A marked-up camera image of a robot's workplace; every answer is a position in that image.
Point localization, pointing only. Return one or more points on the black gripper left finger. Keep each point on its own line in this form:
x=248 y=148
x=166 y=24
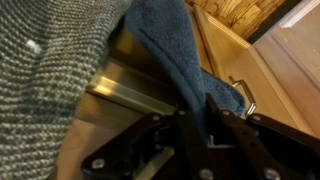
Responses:
x=133 y=133

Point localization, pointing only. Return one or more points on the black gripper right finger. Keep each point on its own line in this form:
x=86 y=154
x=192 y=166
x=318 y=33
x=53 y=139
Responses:
x=246 y=140

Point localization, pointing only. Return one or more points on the blue terry towel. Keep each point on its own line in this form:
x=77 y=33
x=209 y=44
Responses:
x=160 y=30

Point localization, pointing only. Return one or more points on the grey knit towel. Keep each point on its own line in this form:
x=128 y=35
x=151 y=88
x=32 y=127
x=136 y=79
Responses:
x=40 y=83

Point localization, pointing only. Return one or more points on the wooden sink base cabinet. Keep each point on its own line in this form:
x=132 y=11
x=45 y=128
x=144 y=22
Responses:
x=300 y=56

